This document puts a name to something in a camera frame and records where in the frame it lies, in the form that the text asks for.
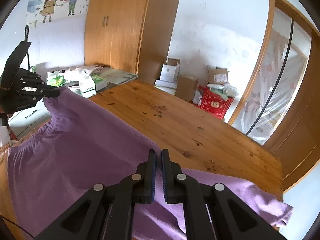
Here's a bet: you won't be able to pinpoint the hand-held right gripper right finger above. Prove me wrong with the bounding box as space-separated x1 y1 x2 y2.
161 149 288 240

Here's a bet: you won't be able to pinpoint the green patterned mat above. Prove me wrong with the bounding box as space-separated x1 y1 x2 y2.
99 68 139 85

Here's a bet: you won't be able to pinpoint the cartoon wall sticker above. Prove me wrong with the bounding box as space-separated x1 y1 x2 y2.
25 0 94 24

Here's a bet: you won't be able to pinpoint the pile of white green packets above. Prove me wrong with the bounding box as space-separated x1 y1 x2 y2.
206 82 239 100

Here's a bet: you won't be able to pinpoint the red patterned box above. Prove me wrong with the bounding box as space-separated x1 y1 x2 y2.
199 85 234 120

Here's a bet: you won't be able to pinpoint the white green printed carton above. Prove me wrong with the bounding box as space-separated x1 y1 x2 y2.
78 79 97 98

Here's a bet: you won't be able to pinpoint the black hanging cable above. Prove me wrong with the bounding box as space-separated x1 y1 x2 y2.
246 19 295 135

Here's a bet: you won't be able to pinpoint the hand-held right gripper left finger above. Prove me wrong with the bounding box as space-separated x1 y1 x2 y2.
34 149 156 240

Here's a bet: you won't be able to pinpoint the white cardboard box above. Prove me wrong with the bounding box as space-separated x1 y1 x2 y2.
160 58 181 83

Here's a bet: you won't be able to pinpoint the white plastic bag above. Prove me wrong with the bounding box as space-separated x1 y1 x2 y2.
64 66 104 80

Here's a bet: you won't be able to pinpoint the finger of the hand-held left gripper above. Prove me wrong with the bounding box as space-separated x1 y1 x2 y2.
19 71 61 103

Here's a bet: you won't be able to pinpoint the green white box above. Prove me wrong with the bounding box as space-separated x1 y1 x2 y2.
90 76 108 91

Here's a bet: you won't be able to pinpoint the closed brown cardboard box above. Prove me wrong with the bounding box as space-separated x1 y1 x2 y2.
175 74 199 102

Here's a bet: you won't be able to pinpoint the wooden wardrobe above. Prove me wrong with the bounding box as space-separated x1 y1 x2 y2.
84 0 184 79

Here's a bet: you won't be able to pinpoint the open brown cardboard box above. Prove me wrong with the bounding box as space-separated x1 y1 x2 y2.
206 65 229 85

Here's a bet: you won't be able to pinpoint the flat white box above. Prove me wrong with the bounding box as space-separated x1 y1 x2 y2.
154 79 178 90

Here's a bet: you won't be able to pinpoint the purple fleece pants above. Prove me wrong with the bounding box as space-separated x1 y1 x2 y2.
7 88 294 240

